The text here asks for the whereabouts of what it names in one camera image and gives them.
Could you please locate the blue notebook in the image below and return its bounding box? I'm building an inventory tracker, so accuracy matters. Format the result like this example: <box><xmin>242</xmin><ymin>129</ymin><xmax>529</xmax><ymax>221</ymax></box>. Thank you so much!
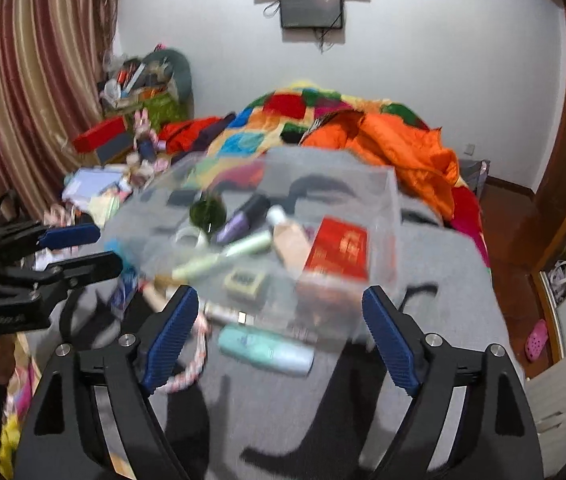
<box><xmin>62</xmin><ymin>166</ymin><xmax>124</xmax><ymax>201</ymax></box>

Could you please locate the pink white braided rope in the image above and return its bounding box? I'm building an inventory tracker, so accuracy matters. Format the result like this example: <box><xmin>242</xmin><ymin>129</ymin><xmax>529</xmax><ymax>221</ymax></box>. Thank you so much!
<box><xmin>155</xmin><ymin>310</ymin><xmax>212</xmax><ymax>395</ymax></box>

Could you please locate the pink rabbit toy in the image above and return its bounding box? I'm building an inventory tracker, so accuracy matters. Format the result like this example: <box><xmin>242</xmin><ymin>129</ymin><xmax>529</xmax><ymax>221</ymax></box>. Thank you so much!
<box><xmin>132</xmin><ymin>110</ymin><xmax>156</xmax><ymax>143</ymax></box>

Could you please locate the person's left hand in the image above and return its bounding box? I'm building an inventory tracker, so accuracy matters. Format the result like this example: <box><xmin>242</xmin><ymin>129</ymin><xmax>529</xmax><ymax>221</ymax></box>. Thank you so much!
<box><xmin>0</xmin><ymin>335</ymin><xmax>20</xmax><ymax>388</ymax></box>

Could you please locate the dark purple cloth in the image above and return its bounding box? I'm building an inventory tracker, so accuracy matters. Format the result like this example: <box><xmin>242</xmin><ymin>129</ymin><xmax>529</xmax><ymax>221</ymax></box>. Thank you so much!
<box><xmin>190</xmin><ymin>115</ymin><xmax>236</xmax><ymax>153</ymax></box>

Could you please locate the mint green bottle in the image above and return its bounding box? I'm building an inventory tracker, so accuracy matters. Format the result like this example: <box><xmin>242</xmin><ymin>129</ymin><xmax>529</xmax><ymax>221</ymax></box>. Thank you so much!
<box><xmin>217</xmin><ymin>323</ymin><xmax>315</xmax><ymax>376</ymax></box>

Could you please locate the blue grey box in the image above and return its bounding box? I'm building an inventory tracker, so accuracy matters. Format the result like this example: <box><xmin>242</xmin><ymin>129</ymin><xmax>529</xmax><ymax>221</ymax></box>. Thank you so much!
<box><xmin>96</xmin><ymin>132</ymin><xmax>136</xmax><ymax>163</ymax></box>

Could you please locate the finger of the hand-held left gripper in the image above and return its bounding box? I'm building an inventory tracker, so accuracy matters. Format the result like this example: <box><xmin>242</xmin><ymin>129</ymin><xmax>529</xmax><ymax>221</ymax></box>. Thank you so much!
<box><xmin>0</xmin><ymin>222</ymin><xmax>101</xmax><ymax>268</ymax></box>
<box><xmin>3</xmin><ymin>251</ymin><xmax>125</xmax><ymax>306</ymax></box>

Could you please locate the orange padded jacket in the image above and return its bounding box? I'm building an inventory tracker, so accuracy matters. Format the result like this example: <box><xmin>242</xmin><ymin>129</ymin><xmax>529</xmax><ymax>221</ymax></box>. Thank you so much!
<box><xmin>303</xmin><ymin>110</ymin><xmax>461</xmax><ymax>218</ymax></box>

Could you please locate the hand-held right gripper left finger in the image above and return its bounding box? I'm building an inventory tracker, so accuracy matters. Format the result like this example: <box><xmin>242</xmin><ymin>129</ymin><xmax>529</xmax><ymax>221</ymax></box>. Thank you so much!
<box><xmin>13</xmin><ymin>285</ymin><xmax>200</xmax><ymax>480</ymax></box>

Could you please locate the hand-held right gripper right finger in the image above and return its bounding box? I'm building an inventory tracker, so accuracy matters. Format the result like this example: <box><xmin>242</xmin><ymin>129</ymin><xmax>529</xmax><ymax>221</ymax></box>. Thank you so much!
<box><xmin>361</xmin><ymin>285</ymin><xmax>546</xmax><ymax>480</ymax></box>

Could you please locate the red box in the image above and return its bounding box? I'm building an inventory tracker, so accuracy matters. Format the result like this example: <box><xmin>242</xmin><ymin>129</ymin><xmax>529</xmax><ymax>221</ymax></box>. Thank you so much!
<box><xmin>72</xmin><ymin>116</ymin><xmax>129</xmax><ymax>155</ymax></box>

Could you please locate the red packet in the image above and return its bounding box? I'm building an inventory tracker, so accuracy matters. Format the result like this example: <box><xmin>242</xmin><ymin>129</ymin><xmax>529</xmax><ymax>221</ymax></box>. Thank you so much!
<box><xmin>303</xmin><ymin>216</ymin><xmax>370</xmax><ymax>281</ymax></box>

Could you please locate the white tape roll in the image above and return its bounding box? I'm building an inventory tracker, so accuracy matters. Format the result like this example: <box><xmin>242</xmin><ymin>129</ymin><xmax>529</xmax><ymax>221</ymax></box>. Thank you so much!
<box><xmin>174</xmin><ymin>227</ymin><xmax>209</xmax><ymax>251</ymax></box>

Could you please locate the pink slipper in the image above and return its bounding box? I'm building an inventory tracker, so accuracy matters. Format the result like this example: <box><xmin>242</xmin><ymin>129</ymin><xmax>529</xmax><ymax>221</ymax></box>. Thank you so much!
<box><xmin>524</xmin><ymin>319</ymin><xmax>548</xmax><ymax>362</ymax></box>

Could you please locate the beige cosmetic stick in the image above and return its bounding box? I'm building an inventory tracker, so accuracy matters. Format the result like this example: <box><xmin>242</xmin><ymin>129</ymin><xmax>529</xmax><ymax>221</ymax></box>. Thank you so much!
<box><xmin>142</xmin><ymin>280</ymin><xmax>174</xmax><ymax>311</ymax></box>

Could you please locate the striped curtain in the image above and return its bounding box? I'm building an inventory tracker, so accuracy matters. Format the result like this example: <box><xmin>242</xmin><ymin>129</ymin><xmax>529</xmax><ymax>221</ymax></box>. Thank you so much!
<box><xmin>0</xmin><ymin>0</ymin><xmax>119</xmax><ymax>221</ymax></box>

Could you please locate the light green tube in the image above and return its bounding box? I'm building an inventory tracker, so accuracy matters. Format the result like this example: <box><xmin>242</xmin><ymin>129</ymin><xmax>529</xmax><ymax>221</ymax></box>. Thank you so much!
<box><xmin>170</xmin><ymin>232</ymin><xmax>271</xmax><ymax>282</ymax></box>

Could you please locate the beige cosmetic tube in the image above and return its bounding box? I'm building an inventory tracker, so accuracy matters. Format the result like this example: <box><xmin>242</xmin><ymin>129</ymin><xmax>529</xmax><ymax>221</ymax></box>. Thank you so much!
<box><xmin>265</xmin><ymin>205</ymin><xmax>314</xmax><ymax>271</ymax></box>

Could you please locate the colourful patchwork quilt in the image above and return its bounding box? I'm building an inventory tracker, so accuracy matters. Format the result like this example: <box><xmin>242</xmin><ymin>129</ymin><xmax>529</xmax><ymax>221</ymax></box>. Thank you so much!
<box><xmin>203</xmin><ymin>80</ymin><xmax>491</xmax><ymax>268</ymax></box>

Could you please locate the green glass bottle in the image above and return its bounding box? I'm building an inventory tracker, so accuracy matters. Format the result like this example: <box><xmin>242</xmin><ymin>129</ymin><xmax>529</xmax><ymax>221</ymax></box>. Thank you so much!
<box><xmin>189</xmin><ymin>199</ymin><xmax>226</xmax><ymax>233</ymax></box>

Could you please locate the grey bag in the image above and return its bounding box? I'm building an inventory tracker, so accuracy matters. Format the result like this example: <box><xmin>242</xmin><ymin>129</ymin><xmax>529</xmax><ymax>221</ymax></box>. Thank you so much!
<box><xmin>458</xmin><ymin>159</ymin><xmax>491</xmax><ymax>196</ymax></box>

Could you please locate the black hanging cable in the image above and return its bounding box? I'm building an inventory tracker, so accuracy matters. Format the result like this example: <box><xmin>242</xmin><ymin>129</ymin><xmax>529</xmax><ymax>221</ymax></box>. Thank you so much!
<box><xmin>315</xmin><ymin>27</ymin><xmax>336</xmax><ymax>56</ymax></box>

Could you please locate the clear plastic box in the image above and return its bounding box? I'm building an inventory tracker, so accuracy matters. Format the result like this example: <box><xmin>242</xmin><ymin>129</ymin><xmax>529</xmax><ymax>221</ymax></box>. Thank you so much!
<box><xmin>106</xmin><ymin>152</ymin><xmax>404</xmax><ymax>351</ymax></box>

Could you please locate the purple cosmetic bottle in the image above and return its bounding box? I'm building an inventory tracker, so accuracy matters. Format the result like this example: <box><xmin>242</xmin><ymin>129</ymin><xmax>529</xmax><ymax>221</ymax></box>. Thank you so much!
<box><xmin>215</xmin><ymin>194</ymin><xmax>271</xmax><ymax>246</ymax></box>

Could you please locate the pale green booklet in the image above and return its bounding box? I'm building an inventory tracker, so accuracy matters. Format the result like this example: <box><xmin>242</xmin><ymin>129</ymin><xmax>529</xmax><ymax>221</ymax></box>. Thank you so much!
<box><xmin>88</xmin><ymin>195</ymin><xmax>124</xmax><ymax>221</ymax></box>

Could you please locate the small black wall screen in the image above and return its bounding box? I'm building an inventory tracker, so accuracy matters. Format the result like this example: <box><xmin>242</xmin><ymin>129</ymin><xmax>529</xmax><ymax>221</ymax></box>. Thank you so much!
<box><xmin>279</xmin><ymin>0</ymin><xmax>345</xmax><ymax>30</ymax></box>

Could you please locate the pale green dotted box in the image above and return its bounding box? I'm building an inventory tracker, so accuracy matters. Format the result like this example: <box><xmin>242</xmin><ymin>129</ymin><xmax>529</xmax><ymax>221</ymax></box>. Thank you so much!
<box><xmin>224</xmin><ymin>266</ymin><xmax>265</xmax><ymax>300</ymax></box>

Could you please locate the red cloth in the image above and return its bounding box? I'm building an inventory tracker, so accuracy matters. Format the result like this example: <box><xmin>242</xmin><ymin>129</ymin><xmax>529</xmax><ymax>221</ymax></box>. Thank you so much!
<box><xmin>158</xmin><ymin>116</ymin><xmax>224</xmax><ymax>153</ymax></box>

